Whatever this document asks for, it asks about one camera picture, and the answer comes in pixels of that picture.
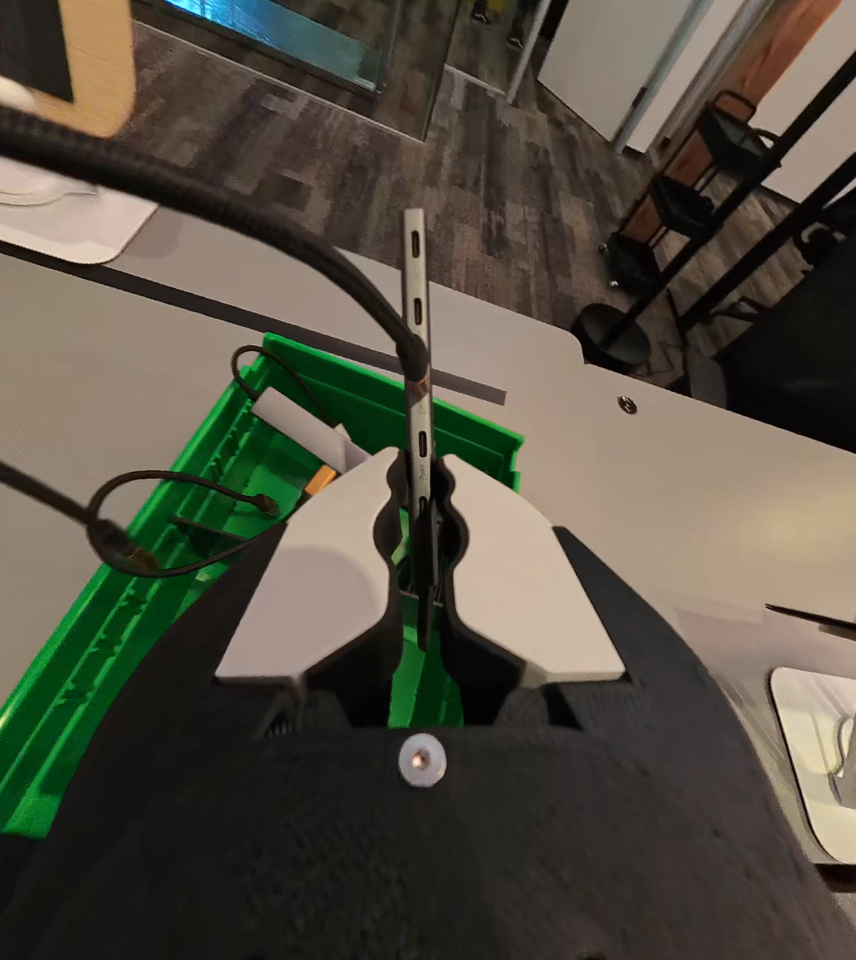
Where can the green plastic bin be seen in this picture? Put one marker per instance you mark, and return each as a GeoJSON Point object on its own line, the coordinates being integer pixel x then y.
{"type": "Point", "coordinates": [23, 750]}

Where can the black pole floor stand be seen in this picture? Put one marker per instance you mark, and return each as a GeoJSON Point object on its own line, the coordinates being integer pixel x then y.
{"type": "Point", "coordinates": [611, 341]}

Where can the white usb adapter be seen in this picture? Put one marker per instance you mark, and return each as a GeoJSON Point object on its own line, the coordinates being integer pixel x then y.
{"type": "Point", "coordinates": [300, 424]}

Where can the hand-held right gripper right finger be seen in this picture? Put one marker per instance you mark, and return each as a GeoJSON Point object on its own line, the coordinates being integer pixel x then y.
{"type": "Point", "coordinates": [525, 592]}

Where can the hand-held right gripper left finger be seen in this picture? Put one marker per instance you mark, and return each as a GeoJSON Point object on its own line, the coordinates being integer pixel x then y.
{"type": "Point", "coordinates": [315, 585]}

